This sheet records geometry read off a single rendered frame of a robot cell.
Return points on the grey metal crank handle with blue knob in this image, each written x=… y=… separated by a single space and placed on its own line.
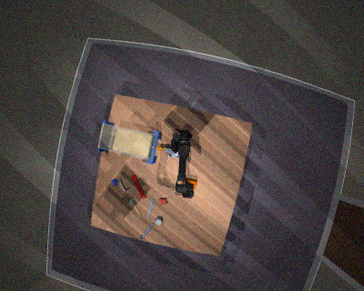
x=115 y=184

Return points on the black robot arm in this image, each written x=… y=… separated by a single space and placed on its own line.
x=183 y=148

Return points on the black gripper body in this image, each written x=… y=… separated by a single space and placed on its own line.
x=174 y=148

